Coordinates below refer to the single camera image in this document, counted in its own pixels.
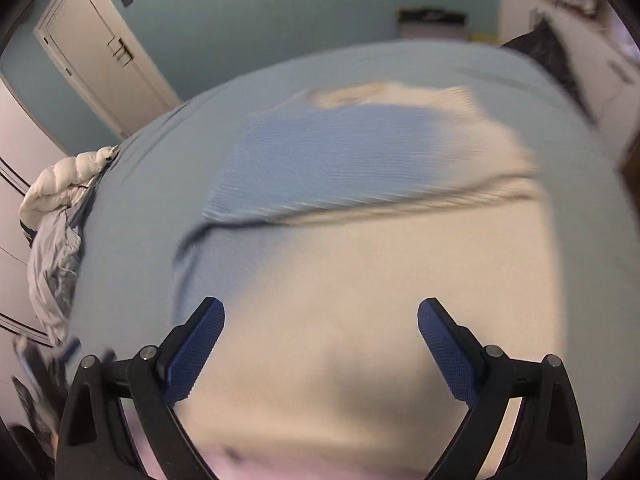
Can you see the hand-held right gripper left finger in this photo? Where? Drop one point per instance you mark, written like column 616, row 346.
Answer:
column 197, row 350

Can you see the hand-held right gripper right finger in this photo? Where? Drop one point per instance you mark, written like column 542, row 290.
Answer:
column 445, row 350

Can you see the blue and cream knit sweater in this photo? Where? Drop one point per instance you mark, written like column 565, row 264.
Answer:
column 350, row 285

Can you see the dark cloth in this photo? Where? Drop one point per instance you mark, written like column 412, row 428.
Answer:
column 30, row 455

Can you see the grey crumpled cloth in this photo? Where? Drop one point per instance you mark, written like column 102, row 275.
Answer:
column 50, row 260

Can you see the bed with blue sheet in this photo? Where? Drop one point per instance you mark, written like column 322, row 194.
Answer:
column 150, row 185

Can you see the white down jacket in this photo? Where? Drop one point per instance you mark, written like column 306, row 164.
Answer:
column 55, row 180

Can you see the white wardrobe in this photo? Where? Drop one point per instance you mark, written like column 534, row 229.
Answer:
column 20, row 135

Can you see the black plastic bag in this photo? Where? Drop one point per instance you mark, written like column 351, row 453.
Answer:
column 545, row 50

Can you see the white door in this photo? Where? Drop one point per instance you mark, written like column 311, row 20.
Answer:
column 95, row 50

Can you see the white low cabinet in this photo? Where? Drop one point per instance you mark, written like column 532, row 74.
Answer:
column 515, row 10

